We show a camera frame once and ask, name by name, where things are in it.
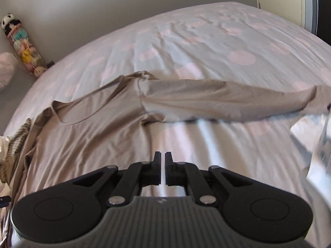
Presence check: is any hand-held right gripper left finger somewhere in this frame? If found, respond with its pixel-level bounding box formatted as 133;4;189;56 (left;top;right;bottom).
74;151;165;207

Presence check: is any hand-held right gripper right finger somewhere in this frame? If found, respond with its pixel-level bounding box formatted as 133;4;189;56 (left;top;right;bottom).
165;151;255;207

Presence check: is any taupe long-sleeve shirt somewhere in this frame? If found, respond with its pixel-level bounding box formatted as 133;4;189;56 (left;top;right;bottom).
2;71;331;238

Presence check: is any brown striped garment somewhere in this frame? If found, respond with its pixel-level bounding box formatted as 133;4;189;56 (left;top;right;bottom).
0;118;32;184

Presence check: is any bed with pink-dotted sheet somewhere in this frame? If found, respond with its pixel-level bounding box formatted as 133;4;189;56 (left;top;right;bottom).
0;1;331;248

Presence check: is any white fleece cloth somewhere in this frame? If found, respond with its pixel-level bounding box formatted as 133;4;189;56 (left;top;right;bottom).
290;108;331;212

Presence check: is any clear tube of plush toys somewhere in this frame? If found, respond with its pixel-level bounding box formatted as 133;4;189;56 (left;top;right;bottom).
1;13;48;78

